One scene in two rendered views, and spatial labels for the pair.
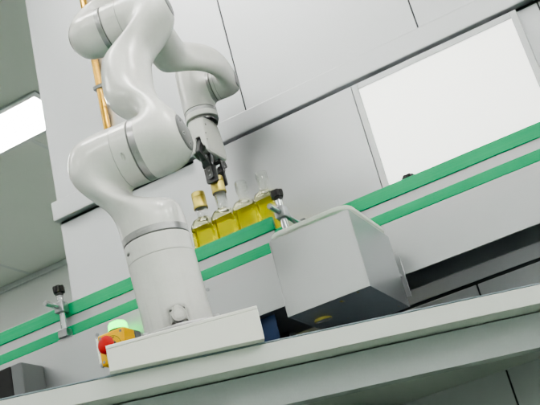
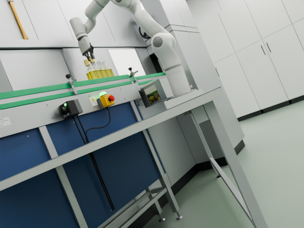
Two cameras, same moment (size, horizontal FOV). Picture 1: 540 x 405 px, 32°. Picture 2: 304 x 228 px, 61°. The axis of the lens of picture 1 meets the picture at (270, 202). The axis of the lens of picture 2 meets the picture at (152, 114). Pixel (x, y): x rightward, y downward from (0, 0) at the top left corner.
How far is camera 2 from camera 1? 2.40 m
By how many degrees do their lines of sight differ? 77
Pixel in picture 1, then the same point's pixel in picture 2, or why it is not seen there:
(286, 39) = not seen: hidden behind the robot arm
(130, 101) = (159, 28)
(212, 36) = (57, 10)
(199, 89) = (84, 27)
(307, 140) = (98, 57)
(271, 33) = not seen: hidden behind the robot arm
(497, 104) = (135, 66)
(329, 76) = (99, 42)
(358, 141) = (111, 63)
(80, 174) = (169, 42)
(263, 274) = (133, 88)
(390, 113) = (116, 59)
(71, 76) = not seen: outside the picture
